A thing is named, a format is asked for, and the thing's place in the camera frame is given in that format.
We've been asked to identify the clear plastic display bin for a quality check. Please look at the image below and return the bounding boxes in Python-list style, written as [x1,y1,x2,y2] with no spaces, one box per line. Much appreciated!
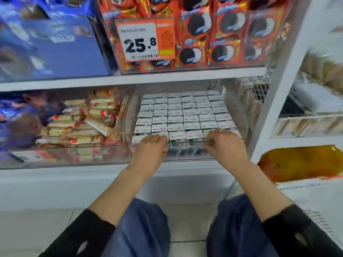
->
[122,83,250,162]
[0,85,135,170]

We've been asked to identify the pile of blue snack packets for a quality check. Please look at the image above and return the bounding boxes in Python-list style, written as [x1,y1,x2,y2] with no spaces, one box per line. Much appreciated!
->
[0,91,66,154]

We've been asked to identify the yellow orange snack packet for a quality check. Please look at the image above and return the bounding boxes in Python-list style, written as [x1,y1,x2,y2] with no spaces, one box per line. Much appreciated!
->
[258,145,343,183]

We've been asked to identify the faded orange price tag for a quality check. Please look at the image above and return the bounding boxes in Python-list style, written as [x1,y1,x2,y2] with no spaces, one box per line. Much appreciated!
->
[11,150,58,164]

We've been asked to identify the white wire mesh divider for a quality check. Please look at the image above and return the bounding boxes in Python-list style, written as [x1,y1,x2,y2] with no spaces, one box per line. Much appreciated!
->
[238,77,272,130]

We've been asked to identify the blue cardboard display box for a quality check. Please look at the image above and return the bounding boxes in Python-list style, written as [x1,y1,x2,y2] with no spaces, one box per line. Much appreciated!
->
[0,0,116,82]

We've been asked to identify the person's right hand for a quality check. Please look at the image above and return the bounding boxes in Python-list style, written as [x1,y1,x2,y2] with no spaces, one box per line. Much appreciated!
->
[201,128,250,172]

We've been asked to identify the stack of red cookie packets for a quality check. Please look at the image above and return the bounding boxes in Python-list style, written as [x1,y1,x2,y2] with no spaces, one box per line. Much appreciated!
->
[96,0,293,74]

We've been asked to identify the person's left hand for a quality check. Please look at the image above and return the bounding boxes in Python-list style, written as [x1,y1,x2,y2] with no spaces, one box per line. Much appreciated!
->
[128,134,169,177]

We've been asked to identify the rows of white juice cartons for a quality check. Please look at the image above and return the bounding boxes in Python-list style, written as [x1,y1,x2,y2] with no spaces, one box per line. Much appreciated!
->
[131,91,243,158]

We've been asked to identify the person's blue jeans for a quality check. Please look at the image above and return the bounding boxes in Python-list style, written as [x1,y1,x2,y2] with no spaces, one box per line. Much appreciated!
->
[102,194,290,257]

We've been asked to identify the person's left forearm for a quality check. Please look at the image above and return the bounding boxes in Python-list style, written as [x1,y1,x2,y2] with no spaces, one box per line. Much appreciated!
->
[38,166,155,257]

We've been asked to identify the pile of yellow wafer bars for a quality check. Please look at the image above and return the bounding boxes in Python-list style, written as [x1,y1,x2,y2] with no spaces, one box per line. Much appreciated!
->
[35,88,128,149]

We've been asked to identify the person's right forearm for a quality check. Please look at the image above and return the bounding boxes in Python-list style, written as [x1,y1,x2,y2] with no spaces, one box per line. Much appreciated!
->
[230,160,343,257]

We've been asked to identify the large white orange price tag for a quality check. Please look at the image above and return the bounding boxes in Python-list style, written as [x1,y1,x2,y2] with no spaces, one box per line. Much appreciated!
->
[115,17,177,63]

